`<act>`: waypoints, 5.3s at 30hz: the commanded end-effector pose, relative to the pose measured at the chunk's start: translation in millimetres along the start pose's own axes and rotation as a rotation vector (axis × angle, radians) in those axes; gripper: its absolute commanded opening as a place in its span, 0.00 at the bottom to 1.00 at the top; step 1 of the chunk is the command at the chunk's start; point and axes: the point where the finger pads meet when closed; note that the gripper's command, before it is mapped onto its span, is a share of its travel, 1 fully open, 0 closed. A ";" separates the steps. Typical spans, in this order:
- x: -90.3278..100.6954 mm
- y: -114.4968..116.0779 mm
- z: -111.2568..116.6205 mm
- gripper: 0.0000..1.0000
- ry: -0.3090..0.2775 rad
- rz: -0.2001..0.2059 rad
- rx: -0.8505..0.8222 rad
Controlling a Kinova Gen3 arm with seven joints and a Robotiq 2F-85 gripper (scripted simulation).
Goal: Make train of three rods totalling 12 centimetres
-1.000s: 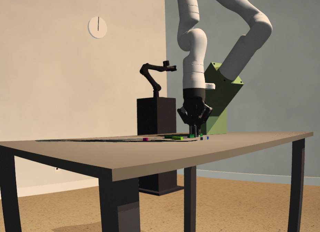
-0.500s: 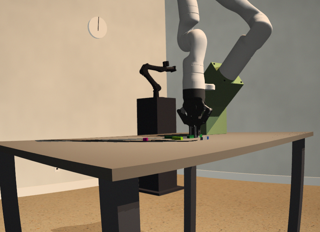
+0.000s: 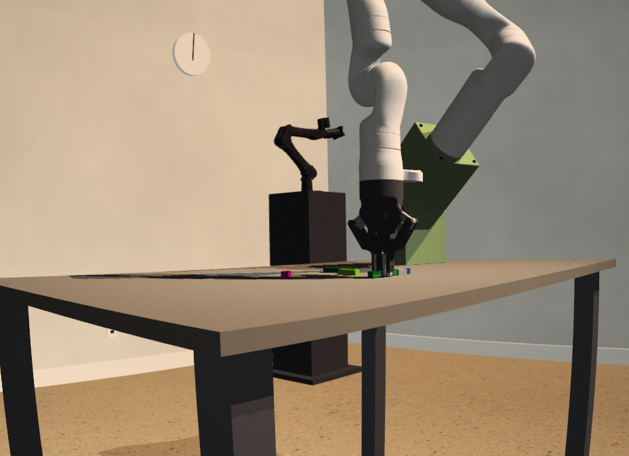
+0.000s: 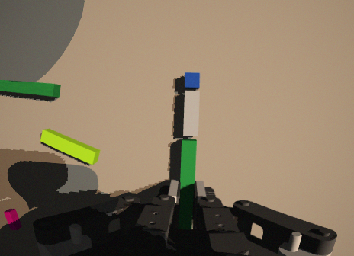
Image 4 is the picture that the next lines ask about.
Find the magenta rectangular block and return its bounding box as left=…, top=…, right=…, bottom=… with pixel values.
left=4, top=209, right=22, bottom=230

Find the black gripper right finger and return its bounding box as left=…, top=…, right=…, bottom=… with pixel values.
left=192, top=181, right=337, bottom=256

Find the small blue block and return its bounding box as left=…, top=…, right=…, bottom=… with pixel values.
left=185, top=72, right=200, bottom=89

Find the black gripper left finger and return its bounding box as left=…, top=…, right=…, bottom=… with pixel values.
left=33, top=180, right=181, bottom=256

